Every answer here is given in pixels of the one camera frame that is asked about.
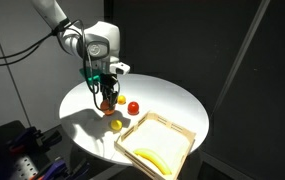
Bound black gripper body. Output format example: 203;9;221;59
100;74;118;94

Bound pale yellow toy lemon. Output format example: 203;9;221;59
111;120;122;131

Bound toy orange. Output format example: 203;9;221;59
100;100;115;116

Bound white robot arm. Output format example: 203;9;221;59
31;0;130;111

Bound yellow-orange toy fruit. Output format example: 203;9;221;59
117;95;126;105

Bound large red toy tomato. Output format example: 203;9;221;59
127;101;139;115

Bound yellow toy banana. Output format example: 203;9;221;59
134;148;172;175

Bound wooden slatted tray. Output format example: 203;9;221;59
114;111;196;180

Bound round white table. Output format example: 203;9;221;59
59;74;209;168

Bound purple orange clamp upper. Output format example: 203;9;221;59
9;127;62;154

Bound purple orange clamp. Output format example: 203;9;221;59
29;159;90;180
9;127;62;154

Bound purple orange clamp lower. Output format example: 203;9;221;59
29;159;90;180

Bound perforated metal board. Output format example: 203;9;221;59
9;155;38;180

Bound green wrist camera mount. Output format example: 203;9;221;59
79;67;101;84

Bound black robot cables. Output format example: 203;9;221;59
0;19;123;112

